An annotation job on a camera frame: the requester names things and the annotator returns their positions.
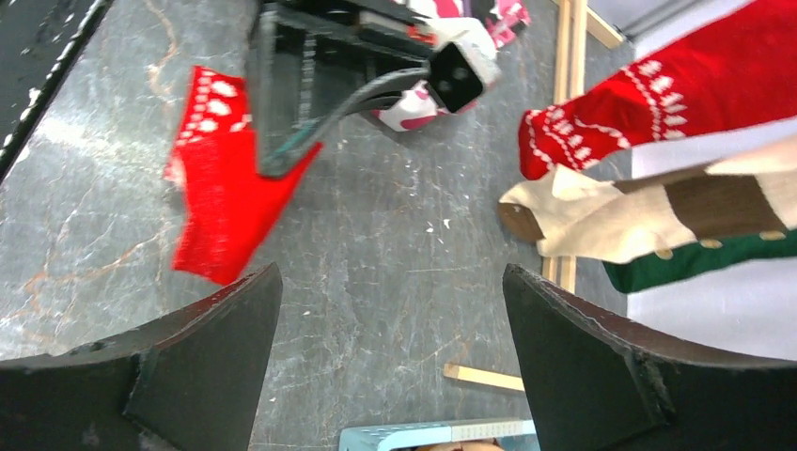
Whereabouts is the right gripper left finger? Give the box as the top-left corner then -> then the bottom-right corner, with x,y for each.
1,264 -> 283,450

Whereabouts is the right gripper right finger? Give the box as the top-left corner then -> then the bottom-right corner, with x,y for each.
503,264 -> 796,450

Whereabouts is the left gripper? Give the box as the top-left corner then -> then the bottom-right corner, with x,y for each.
245,1 -> 436,178

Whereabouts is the tan brown striped sock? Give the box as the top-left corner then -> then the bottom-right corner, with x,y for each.
497,136 -> 796,263

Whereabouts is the green sock with yellow cuff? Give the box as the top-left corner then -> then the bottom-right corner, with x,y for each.
603,230 -> 796,294

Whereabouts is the red white patterned sock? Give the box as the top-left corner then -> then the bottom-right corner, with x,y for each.
518,0 -> 796,179

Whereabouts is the wooden hanger stand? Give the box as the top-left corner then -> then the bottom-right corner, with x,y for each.
443,0 -> 625,394

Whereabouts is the pink camouflage cloth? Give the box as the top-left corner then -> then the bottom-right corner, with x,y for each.
373,1 -> 530,132

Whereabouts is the light blue plastic basket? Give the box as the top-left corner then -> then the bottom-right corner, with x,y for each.
338,418 -> 540,451

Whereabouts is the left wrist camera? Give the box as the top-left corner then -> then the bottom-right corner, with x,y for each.
426,17 -> 501,114

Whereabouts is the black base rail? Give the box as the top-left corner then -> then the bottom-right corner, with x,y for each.
1,0 -> 112,178

